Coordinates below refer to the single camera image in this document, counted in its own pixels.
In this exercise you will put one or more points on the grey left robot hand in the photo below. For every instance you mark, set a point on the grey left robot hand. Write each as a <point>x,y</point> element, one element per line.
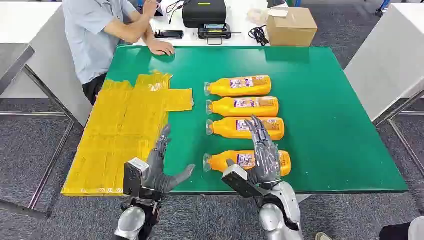
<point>155,169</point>

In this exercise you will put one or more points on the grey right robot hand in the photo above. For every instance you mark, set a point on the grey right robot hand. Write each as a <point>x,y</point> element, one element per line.
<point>266,162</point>

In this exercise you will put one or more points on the orange drink bottle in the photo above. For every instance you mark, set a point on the orange drink bottle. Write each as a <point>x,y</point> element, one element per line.
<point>225,128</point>
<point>218,87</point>
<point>220,162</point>
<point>225,107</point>

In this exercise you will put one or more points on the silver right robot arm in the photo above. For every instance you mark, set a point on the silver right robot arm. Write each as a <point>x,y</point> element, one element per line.
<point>281,212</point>

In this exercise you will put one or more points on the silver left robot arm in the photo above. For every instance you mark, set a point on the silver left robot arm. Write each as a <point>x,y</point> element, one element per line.
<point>130,222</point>

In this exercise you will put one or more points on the green table mat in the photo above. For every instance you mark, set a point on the green table mat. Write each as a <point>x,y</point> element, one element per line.
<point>314,116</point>

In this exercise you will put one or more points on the person's shoe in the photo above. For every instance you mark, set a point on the person's shoe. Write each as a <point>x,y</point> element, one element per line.
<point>322,236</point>

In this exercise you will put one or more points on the person's hand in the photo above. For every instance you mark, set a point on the person's hand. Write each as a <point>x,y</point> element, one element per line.
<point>161,48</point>
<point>150,7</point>

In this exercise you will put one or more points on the brown cardboard box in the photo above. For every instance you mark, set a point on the brown cardboard box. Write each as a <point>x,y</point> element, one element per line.
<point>291,30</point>

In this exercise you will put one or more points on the black phone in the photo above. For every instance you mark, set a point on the black phone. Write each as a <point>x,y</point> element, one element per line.
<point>169,34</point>

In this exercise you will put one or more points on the black handheld device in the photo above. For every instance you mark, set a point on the black handheld device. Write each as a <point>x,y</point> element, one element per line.
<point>213,32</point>

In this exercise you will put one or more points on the white table with devices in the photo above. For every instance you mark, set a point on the white table with devices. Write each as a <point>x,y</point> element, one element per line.
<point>236,20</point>

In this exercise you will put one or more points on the clear plastic bag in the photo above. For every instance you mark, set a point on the clear plastic bag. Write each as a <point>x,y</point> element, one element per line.
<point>257,16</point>

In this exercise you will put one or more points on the person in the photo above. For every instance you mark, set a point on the person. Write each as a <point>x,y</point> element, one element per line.
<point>402,230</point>
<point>86,36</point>

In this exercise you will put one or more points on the white crumpled paper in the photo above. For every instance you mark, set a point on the white crumpled paper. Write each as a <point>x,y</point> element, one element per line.
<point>278,12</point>

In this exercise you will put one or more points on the white table with metal legs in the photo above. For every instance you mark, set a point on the white table with metal legs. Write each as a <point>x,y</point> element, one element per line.
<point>49,43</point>
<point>387,59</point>

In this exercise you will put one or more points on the black carrying case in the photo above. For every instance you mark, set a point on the black carrying case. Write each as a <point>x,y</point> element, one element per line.
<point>203,15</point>

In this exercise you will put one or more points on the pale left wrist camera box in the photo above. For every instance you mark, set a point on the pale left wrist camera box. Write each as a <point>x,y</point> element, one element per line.
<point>134,175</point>

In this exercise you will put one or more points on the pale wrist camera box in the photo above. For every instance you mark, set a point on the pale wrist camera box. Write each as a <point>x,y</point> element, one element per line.
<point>134,175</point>
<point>238,180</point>

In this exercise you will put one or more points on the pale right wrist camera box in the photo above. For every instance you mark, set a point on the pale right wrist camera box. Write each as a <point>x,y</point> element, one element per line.
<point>238,180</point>

